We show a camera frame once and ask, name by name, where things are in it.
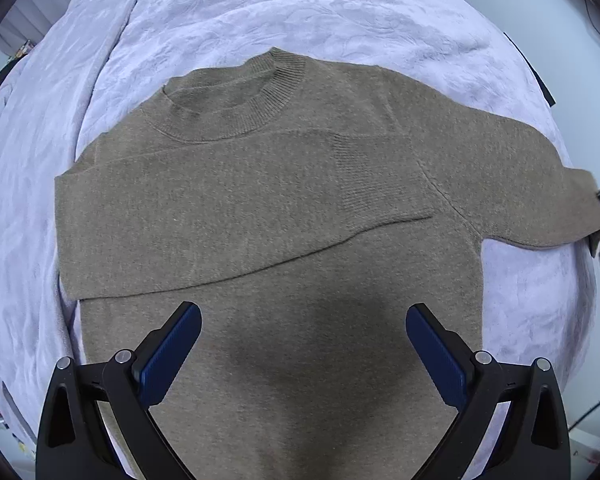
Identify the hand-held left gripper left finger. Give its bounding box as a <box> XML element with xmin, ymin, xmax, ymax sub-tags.
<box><xmin>36</xmin><ymin>301</ymin><xmax>203</xmax><ymax>480</ymax></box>

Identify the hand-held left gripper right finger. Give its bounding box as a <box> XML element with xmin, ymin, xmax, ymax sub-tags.
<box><xmin>405</xmin><ymin>303</ymin><xmax>572</xmax><ymax>480</ymax></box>

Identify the olive brown knit sweater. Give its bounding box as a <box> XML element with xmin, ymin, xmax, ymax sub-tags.
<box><xmin>54</xmin><ymin>47</ymin><xmax>600</xmax><ymax>480</ymax></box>

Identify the black bed edge strip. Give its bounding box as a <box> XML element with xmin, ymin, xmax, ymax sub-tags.
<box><xmin>503</xmin><ymin>32</ymin><xmax>557</xmax><ymax>107</ymax></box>

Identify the pale lavender fleece blanket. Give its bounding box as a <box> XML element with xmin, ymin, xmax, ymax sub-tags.
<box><xmin>0</xmin><ymin>0</ymin><xmax>600</xmax><ymax>480</ymax></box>

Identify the black floor cable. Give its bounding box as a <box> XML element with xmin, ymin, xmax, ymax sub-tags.
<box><xmin>569</xmin><ymin>394</ymin><xmax>600</xmax><ymax>432</ymax></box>

